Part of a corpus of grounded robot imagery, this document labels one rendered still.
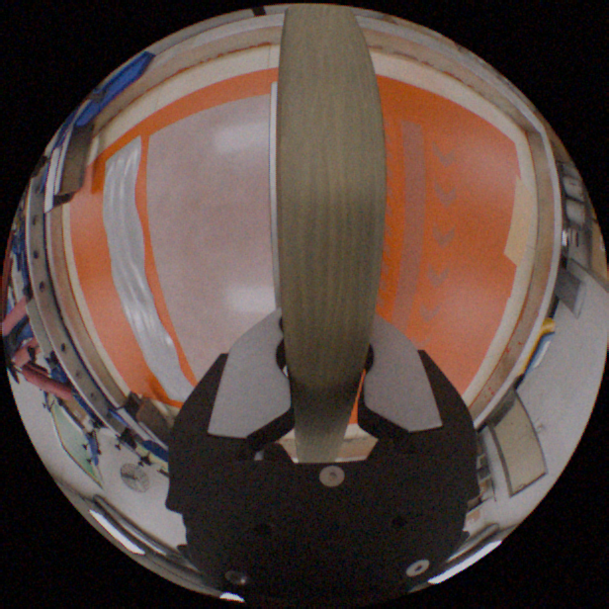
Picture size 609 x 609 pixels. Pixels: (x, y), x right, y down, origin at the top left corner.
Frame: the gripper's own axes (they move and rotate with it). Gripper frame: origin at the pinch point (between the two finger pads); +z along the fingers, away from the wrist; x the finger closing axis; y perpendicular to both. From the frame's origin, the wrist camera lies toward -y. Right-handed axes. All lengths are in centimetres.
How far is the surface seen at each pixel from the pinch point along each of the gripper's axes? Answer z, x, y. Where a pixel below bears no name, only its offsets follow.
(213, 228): 4.9, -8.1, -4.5
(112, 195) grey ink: 4.4, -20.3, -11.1
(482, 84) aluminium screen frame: 3.0, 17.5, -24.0
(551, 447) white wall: -73, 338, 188
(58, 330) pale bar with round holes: -0.8, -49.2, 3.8
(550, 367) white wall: 46, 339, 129
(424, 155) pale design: 5.0, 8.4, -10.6
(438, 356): 4.4, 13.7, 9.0
